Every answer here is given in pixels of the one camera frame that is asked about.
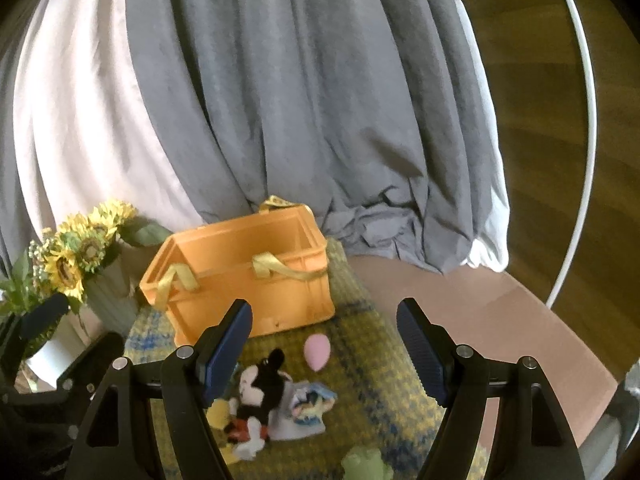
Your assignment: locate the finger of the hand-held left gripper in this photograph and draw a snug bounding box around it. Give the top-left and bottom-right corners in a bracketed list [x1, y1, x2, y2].
[50, 332, 126, 407]
[0, 292, 71, 376]

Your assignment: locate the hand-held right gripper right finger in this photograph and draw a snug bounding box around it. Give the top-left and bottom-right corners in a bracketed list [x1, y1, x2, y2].
[396, 297, 586, 480]

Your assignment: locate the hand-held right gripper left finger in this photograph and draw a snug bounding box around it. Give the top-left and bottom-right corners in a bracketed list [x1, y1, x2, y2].
[67, 299, 254, 480]

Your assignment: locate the black mouse plush toy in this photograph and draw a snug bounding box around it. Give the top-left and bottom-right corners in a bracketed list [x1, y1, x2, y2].
[222, 349, 293, 461]

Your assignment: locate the pink egg-shaped sponge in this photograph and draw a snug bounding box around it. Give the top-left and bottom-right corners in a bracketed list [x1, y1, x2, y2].
[304, 335, 332, 373]

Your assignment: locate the printed fabric pouch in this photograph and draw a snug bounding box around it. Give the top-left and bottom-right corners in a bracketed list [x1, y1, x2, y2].
[292, 382, 337, 426]

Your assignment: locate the white towel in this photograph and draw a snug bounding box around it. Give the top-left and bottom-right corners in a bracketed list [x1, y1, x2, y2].
[270, 380, 328, 443]

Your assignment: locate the orange plastic basket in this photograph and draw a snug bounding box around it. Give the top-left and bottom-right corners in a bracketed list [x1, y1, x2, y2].
[139, 195, 337, 346]

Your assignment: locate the green leafy plant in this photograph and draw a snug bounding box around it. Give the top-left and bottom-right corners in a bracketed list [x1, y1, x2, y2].
[0, 250, 56, 321]

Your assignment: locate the white plant pot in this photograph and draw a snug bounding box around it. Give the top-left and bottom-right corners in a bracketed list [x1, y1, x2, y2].
[22, 310, 81, 393]

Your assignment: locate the sunflower bouquet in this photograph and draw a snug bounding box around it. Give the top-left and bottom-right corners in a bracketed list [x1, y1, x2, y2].
[27, 200, 173, 316]

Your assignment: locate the green ribbed vase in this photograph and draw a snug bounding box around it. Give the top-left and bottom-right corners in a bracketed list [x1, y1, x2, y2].
[82, 255, 143, 336]

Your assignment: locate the yellow blue woven mat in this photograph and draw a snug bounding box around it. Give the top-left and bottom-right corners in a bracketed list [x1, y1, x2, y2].
[122, 237, 488, 480]

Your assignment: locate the green plush toy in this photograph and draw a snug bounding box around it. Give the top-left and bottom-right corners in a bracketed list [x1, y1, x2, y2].
[340, 447, 396, 480]

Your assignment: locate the white curtain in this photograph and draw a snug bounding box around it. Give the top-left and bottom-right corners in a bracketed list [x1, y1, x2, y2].
[440, 0, 512, 273]
[10, 0, 216, 241]

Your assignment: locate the grey curtain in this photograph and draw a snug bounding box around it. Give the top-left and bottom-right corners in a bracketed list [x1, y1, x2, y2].
[0, 0, 501, 273]

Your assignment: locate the white cable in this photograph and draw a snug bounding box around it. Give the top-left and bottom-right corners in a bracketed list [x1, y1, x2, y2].
[545, 0, 598, 313]

